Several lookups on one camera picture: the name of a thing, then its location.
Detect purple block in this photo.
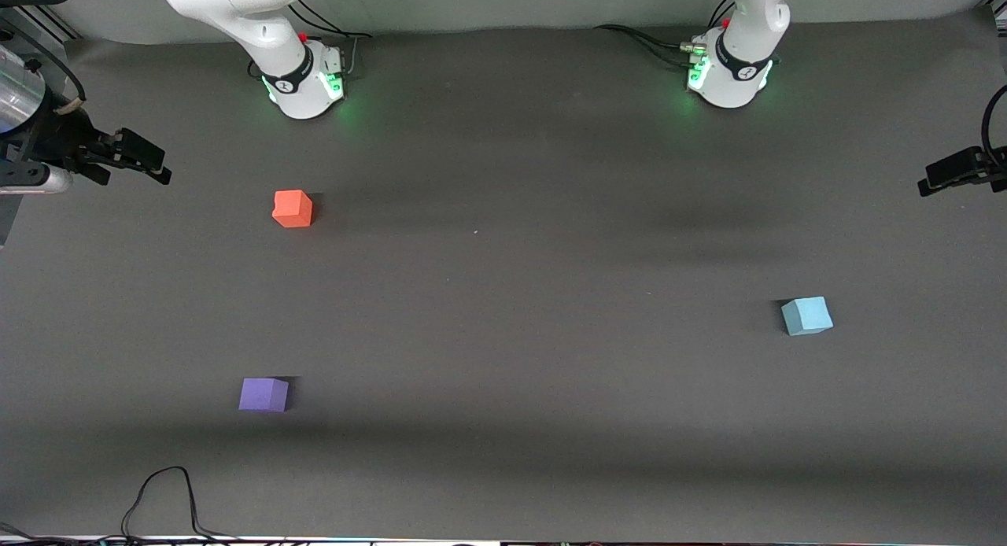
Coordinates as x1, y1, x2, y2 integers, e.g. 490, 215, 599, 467
238, 378, 290, 414

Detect orange block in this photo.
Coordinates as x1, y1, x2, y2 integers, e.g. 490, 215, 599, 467
272, 190, 314, 230

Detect black right arm base cables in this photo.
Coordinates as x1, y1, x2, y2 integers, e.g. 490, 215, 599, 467
286, 0, 374, 79

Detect light blue block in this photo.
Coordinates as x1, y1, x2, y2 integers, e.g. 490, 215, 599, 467
780, 296, 834, 338

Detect black left arm base cables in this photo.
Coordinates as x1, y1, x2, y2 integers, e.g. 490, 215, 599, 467
593, 0, 737, 64

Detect black arm base cables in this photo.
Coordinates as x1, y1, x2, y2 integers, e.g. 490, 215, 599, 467
286, 0, 374, 79
593, 0, 737, 64

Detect thin black looped cable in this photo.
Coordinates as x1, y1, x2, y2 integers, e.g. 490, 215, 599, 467
0, 467, 245, 545

